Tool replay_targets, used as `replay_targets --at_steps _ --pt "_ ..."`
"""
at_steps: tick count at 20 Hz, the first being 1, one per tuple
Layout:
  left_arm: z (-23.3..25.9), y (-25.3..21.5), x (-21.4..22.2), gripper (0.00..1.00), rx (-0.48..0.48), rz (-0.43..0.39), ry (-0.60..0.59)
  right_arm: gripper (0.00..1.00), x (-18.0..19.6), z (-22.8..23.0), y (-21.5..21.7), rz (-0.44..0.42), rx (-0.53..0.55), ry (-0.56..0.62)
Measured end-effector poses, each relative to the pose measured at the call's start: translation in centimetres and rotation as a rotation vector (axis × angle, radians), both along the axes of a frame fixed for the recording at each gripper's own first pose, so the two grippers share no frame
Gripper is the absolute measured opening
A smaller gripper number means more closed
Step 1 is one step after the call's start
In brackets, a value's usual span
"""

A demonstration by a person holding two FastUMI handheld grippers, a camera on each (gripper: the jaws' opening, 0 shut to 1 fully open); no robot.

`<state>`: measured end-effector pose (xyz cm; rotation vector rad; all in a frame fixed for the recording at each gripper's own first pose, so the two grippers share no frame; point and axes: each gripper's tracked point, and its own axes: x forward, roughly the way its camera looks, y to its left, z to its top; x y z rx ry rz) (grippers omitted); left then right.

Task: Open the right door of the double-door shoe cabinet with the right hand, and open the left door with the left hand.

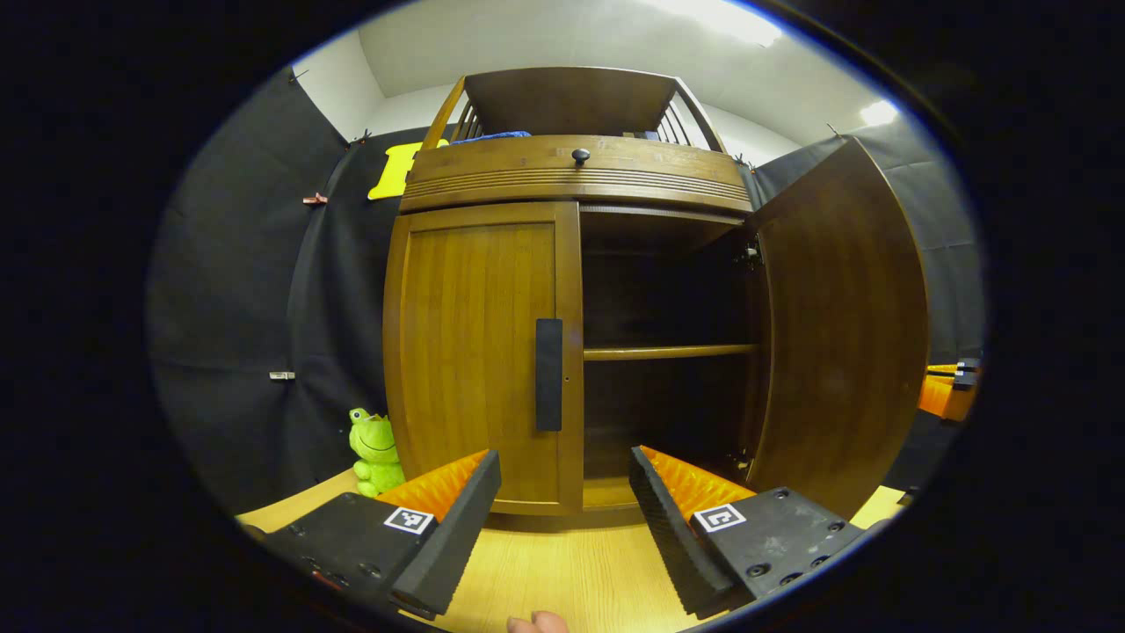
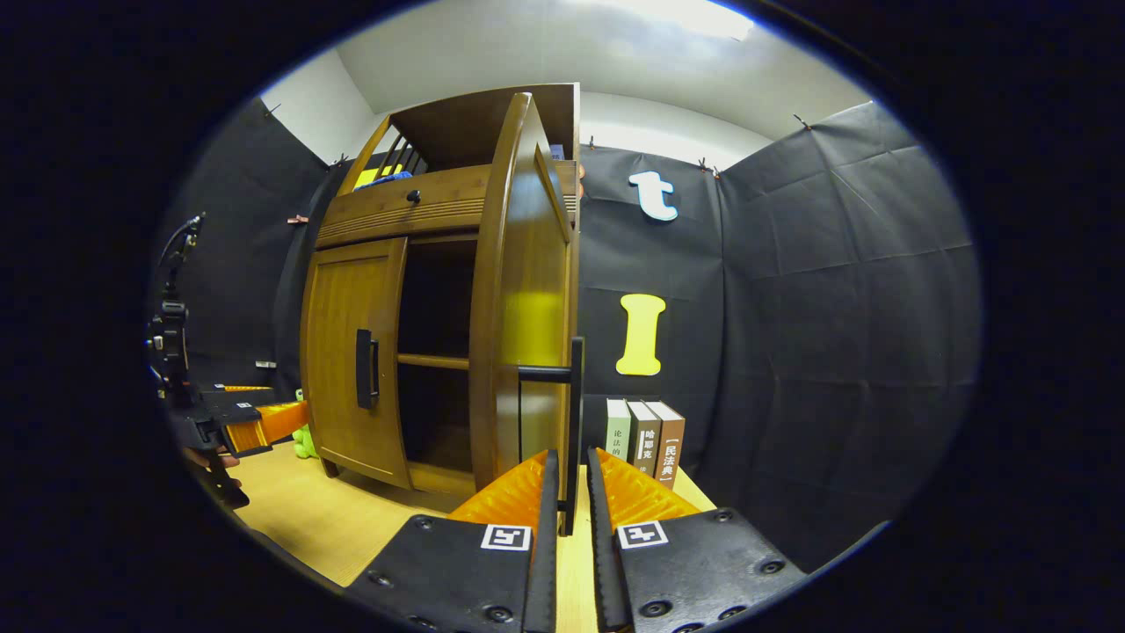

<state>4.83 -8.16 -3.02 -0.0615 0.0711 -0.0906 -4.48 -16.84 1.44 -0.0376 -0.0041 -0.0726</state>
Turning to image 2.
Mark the wooden cabinet drawer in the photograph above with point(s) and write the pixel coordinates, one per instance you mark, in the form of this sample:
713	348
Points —
395	207

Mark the dark brown book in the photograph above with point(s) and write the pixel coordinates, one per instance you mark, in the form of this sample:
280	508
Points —
644	440

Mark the green frog toy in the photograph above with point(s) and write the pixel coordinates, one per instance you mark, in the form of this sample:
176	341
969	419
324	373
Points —
306	442

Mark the blue cloth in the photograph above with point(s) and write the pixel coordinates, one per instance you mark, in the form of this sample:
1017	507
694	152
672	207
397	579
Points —
394	177

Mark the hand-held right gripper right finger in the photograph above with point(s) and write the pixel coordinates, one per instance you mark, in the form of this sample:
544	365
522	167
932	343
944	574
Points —
605	571

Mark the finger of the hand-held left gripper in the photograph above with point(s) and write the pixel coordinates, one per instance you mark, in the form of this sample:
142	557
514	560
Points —
237	392
237	422

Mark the wooden cabinet shelf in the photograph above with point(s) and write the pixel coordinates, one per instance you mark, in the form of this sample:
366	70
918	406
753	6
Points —
431	361

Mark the grey-green book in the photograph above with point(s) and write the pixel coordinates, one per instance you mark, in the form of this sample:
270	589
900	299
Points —
618	431

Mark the wooden shoe cabinet door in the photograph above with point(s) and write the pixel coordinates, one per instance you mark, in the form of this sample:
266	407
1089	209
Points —
338	334
518	246

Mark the black backdrop cloth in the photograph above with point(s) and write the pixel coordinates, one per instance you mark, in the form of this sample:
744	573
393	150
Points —
791	334

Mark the large ceiling light panel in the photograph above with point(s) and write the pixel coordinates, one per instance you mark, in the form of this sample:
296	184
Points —
694	18

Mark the reddish brown book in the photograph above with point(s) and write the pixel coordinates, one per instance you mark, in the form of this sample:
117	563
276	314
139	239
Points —
670	448

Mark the wooden double-door shoe cabinet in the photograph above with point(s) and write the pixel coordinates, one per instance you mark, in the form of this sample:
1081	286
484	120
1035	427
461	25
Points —
448	132

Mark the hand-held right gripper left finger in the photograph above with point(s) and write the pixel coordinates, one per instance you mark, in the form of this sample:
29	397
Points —
543	563

